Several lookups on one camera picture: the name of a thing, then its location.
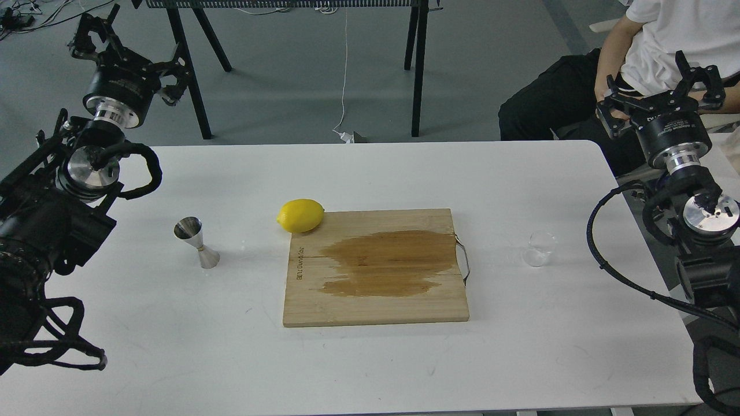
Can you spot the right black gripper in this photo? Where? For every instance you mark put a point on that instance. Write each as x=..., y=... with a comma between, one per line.
x=669, y=128

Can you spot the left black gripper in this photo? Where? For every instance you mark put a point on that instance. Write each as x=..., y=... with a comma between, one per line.
x=121, y=81

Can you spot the steel double jigger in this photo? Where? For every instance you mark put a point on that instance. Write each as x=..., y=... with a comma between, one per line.
x=189, y=230

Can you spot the clear glass cup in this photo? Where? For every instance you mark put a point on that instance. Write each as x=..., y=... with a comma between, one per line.
x=540, y=249

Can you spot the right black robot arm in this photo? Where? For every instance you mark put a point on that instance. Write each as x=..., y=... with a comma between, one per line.
x=686, y=209

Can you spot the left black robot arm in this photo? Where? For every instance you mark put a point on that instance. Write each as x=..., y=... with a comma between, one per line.
x=55, y=203

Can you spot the seated person white shirt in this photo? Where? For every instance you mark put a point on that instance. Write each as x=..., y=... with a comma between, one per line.
x=640, y=54

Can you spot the white side table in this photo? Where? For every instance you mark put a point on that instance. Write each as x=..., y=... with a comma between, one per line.
x=723, y=161

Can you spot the yellow lemon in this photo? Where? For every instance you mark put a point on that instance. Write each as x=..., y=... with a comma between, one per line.
x=300, y=215

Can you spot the wooden cutting board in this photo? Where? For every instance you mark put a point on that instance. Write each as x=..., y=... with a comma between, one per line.
x=375, y=268

